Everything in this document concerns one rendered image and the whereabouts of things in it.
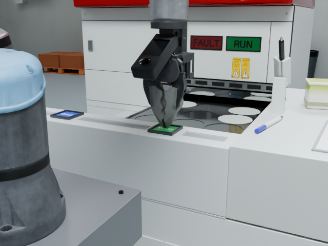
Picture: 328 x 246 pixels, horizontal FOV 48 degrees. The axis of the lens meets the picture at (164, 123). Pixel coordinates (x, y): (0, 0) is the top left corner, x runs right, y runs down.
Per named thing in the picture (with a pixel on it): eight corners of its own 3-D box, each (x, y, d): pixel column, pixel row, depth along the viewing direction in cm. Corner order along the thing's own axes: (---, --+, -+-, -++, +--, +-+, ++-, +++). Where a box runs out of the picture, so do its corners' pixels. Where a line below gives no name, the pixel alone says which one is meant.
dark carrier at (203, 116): (172, 100, 134) (172, 98, 134) (268, 110, 120) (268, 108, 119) (121, 123, 105) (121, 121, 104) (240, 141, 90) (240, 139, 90)
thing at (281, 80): (272, 107, 94) (277, 54, 90) (288, 109, 92) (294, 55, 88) (268, 112, 88) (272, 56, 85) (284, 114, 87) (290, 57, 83)
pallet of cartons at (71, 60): (102, 71, 832) (101, 52, 821) (79, 75, 761) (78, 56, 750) (60, 67, 882) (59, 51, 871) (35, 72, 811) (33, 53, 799)
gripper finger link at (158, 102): (174, 122, 80) (175, 80, 78) (162, 129, 75) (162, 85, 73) (162, 120, 82) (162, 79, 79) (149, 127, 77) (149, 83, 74)
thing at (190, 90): (162, 108, 142) (162, 83, 140) (280, 121, 124) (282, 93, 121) (160, 109, 141) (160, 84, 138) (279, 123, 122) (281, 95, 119)
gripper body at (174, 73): (195, 80, 78) (196, 21, 74) (178, 87, 70) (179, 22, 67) (162, 78, 81) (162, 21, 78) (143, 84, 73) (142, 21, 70)
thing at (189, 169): (42, 154, 101) (37, 105, 98) (238, 196, 78) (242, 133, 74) (15, 167, 93) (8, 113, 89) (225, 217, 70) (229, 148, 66)
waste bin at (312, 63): (315, 86, 646) (319, 50, 629) (313, 91, 604) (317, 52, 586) (286, 84, 666) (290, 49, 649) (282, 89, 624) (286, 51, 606)
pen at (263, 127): (280, 113, 83) (254, 128, 73) (284, 114, 83) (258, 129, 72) (279, 118, 84) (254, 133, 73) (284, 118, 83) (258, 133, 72)
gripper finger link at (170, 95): (188, 124, 79) (189, 81, 76) (176, 131, 74) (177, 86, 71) (174, 122, 80) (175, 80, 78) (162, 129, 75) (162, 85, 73)
